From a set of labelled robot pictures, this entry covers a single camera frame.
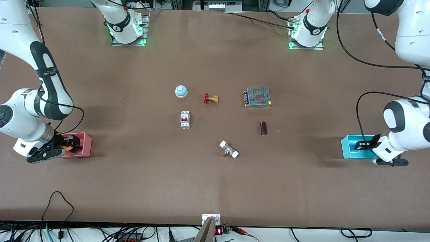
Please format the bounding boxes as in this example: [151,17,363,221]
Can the pink plastic bin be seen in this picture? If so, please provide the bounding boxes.
[59,132,92,158]

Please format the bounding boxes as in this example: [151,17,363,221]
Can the cyan plastic bin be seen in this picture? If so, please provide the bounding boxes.
[341,135,382,159]

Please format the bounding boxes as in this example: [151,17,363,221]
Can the metal mesh power supply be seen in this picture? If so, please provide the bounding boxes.
[244,87,272,108]

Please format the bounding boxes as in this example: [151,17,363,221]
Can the brass fitting white caps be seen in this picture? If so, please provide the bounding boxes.
[219,140,240,159]

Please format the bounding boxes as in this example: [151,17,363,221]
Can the red clip lead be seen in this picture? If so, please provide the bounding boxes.
[234,228,261,242]

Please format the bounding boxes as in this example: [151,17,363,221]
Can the grey metal bar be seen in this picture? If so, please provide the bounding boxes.
[194,216,215,242]

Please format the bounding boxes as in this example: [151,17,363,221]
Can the silver equipment rack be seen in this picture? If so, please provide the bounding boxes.
[191,0,243,13]

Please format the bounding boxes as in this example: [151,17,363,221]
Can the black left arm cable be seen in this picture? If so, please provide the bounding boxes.
[336,0,430,152]

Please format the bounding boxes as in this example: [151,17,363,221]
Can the black looped cable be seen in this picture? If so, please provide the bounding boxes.
[41,191,74,237]

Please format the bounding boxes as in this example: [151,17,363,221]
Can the black coiled cable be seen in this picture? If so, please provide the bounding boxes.
[341,228,373,238]

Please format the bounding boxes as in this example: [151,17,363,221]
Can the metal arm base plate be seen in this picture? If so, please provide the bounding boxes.
[288,17,325,50]
[112,9,151,46]

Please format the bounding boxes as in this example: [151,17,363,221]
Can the white bracket plate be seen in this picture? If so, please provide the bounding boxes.
[202,214,221,226]

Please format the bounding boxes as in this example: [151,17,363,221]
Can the black cable to arm base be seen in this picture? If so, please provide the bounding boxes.
[232,10,298,29]

